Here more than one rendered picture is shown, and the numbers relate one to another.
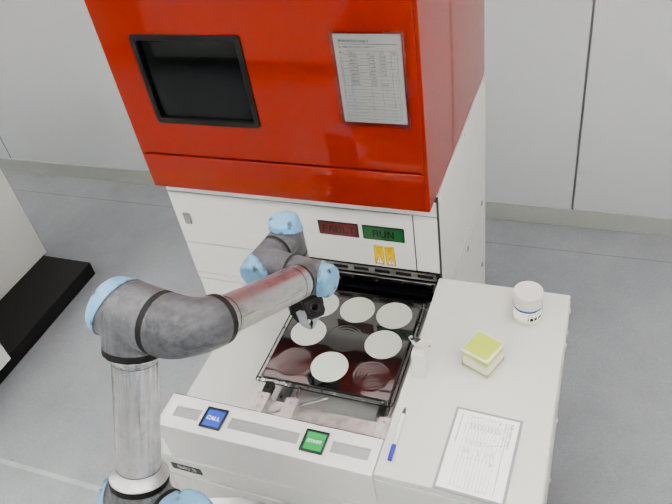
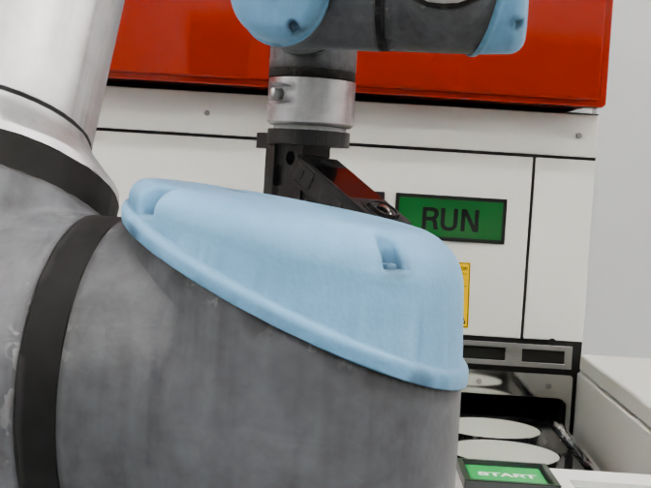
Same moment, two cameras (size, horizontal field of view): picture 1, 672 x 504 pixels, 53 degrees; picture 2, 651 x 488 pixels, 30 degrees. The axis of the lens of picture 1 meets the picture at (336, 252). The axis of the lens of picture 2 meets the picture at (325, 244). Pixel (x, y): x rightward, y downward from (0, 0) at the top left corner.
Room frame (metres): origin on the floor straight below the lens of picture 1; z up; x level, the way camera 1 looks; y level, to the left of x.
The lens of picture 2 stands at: (0.31, 0.54, 1.13)
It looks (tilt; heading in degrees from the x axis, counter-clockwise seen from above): 3 degrees down; 335
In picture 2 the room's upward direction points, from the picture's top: 4 degrees clockwise
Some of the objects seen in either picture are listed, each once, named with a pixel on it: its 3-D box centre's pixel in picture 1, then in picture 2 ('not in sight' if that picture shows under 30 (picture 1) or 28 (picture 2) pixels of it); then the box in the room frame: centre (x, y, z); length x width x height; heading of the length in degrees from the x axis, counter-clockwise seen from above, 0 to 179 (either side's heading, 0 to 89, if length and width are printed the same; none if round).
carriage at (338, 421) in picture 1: (318, 427); not in sight; (1.01, 0.12, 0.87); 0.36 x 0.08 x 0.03; 64
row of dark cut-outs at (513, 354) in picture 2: (361, 268); (366, 345); (1.45, -0.06, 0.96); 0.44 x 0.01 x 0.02; 64
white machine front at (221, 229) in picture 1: (302, 243); (205, 277); (1.54, 0.09, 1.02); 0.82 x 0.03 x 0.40; 64
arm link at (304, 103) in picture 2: not in sight; (307, 106); (1.26, 0.11, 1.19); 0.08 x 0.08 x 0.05
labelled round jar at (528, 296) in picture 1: (527, 303); not in sight; (1.15, -0.44, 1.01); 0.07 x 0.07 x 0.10
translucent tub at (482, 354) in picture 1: (482, 355); not in sight; (1.03, -0.30, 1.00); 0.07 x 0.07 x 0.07; 40
